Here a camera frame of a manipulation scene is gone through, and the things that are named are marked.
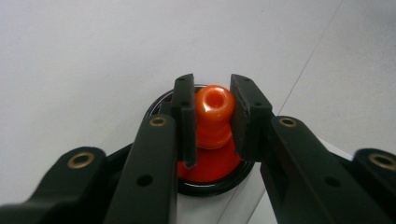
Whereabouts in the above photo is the orange stamp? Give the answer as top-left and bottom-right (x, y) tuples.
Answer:
(194, 84), (236, 150)

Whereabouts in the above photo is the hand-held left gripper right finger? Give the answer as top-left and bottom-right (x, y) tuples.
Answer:
(229, 74), (387, 224)

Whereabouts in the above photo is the red ink pad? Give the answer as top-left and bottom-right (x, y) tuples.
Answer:
(144, 83), (256, 198)

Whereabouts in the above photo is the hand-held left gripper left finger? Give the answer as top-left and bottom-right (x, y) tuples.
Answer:
(104, 74), (197, 224)

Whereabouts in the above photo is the white table cover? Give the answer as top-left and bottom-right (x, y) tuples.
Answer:
(0, 0), (396, 224)

